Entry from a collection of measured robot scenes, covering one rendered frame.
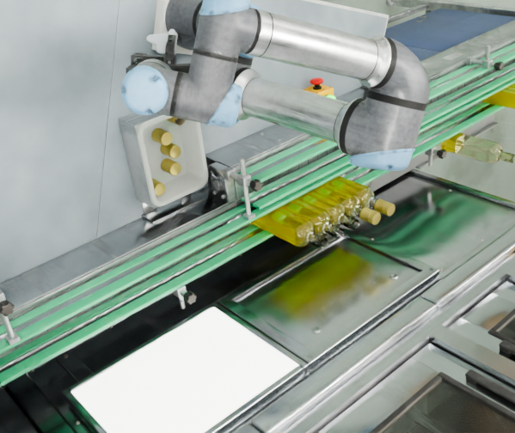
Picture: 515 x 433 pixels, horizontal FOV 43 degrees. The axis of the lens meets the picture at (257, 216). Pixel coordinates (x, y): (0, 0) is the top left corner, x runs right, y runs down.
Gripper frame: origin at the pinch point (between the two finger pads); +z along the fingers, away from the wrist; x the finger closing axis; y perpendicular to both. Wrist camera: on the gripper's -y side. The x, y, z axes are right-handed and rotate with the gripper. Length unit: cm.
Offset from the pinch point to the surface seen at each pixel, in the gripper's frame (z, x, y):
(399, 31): 138, -2, -79
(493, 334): -8, 56, -74
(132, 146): 15.2, 21.0, 11.4
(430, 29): 135, -4, -91
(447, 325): -3, 57, -65
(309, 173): 36, 32, -34
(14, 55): 1.8, -0.6, 33.8
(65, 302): -8, 51, 23
